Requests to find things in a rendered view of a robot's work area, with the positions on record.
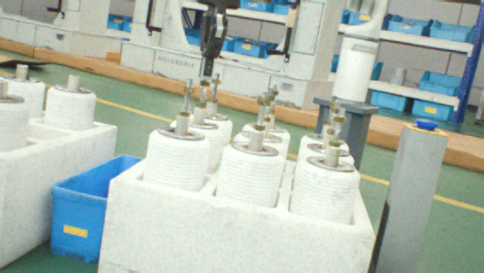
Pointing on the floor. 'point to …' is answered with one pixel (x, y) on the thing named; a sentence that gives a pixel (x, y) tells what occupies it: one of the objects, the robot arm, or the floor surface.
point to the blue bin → (84, 210)
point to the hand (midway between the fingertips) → (206, 68)
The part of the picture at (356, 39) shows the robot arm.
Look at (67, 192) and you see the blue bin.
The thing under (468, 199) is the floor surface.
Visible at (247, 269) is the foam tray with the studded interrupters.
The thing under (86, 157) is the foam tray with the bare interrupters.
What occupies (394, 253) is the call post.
